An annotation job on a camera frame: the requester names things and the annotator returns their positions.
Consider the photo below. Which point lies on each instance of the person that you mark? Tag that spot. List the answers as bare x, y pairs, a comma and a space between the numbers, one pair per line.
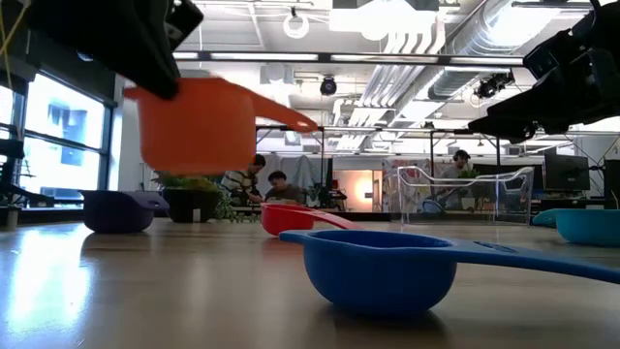
283, 191
239, 181
457, 167

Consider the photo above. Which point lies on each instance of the red measuring cup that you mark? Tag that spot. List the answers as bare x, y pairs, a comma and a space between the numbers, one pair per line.
283, 220

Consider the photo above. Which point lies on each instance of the overhead light bar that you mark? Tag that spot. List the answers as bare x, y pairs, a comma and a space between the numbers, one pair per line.
324, 57

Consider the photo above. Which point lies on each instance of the purple measuring cup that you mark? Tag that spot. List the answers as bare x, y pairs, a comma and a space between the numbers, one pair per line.
116, 213

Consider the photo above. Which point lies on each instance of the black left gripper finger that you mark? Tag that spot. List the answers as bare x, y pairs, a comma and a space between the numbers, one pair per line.
186, 17
111, 34

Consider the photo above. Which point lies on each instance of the orange glowing screen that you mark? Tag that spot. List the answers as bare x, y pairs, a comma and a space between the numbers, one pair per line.
361, 191

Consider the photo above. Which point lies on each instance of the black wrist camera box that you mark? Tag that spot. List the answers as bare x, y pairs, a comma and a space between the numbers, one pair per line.
552, 55

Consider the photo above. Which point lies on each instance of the colourful painted panel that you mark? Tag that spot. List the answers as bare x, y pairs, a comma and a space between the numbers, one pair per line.
390, 184

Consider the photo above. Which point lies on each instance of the teal measuring cup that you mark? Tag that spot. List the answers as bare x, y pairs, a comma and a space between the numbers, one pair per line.
586, 227

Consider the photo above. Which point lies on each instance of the blue measuring cup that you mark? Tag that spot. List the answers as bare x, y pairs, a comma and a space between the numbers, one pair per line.
378, 276

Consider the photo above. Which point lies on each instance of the black ceiling spotlight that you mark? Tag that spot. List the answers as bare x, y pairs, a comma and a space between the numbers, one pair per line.
328, 86

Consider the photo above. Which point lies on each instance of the black ceiling camera cluster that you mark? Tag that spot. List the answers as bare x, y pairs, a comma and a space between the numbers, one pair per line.
491, 86

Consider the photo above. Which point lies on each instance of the small green background plant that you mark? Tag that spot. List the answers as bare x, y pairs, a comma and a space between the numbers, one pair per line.
467, 173

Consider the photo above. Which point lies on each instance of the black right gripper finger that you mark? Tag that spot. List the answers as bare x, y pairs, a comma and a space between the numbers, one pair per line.
581, 106
508, 130

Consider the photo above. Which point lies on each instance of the black equipment stand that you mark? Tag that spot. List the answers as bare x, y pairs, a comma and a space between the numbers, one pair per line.
29, 198

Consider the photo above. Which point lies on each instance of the orange measuring cup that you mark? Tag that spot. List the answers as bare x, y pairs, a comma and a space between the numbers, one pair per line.
194, 131

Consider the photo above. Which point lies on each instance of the black workstation frame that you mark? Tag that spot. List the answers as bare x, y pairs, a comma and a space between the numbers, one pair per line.
322, 145

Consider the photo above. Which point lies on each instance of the grey post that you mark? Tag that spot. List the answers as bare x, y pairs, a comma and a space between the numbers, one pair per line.
12, 218

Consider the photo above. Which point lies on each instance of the dark monitor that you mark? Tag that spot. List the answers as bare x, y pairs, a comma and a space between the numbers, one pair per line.
612, 184

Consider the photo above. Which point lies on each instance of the succulent plant in pot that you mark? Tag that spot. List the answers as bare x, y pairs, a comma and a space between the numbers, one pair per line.
191, 203

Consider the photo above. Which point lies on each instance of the clear plastic basket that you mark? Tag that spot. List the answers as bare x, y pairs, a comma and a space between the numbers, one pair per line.
529, 199

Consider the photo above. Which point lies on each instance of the black computer monitor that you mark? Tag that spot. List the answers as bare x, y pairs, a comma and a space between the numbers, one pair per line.
567, 172

